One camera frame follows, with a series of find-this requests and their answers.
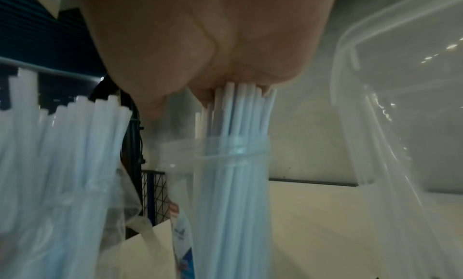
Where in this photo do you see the person's right hand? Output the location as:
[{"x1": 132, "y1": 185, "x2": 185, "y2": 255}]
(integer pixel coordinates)
[{"x1": 73, "y1": 0, "x2": 341, "y2": 120}]

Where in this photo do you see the handful of white straws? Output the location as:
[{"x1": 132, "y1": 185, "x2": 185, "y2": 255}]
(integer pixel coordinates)
[{"x1": 207, "y1": 82, "x2": 279, "y2": 279}]

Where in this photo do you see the clear plastic cup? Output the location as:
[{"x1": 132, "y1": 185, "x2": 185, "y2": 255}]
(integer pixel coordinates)
[{"x1": 157, "y1": 136, "x2": 273, "y2": 279}]

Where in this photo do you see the cluster of white straws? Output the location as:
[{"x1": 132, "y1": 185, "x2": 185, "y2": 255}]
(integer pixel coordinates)
[{"x1": 193, "y1": 112, "x2": 272, "y2": 279}]

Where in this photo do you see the bundle of white straws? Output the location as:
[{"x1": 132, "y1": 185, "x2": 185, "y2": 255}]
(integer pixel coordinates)
[{"x1": 0, "y1": 67, "x2": 133, "y2": 279}]

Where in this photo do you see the clear acrylic sign stand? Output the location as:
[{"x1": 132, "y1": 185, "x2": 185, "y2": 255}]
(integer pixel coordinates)
[{"x1": 330, "y1": 0, "x2": 463, "y2": 279}]

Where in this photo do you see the black wall television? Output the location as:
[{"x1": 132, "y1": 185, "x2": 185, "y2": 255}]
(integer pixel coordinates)
[{"x1": 0, "y1": 0, "x2": 109, "y2": 78}]

